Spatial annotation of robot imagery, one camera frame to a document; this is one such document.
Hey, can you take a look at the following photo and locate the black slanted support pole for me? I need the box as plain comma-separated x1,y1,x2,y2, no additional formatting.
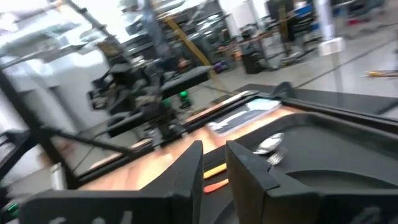
0,70,80,189

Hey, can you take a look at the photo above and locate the small black camera mount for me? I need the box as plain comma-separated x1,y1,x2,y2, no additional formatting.
272,81,296,100

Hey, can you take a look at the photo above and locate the fork with orange handle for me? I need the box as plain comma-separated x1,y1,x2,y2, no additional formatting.
203,146,289,195

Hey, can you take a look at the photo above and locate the yellow slanted beam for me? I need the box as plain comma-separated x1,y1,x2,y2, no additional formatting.
164,16,218,78

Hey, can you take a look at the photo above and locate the white pillar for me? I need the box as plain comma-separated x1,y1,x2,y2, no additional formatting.
314,0,346,57

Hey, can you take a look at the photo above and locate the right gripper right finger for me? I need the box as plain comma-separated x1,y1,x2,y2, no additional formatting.
225,141,323,224

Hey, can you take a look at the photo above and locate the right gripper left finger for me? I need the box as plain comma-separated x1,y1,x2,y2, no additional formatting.
139,140,205,224

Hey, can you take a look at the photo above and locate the small white post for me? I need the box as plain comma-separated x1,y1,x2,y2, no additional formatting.
49,162,68,191

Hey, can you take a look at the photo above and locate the yellow object on floor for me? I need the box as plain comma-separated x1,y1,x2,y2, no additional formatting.
360,69,398,79

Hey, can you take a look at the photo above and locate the black plastic tray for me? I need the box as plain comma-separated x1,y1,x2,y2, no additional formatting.
198,111,398,224

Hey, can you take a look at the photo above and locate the black floor cabinet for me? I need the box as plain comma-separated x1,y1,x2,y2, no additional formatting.
241,50,269,75

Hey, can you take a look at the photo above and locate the spoon with yellow handle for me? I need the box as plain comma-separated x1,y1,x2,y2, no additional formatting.
203,132,285,180

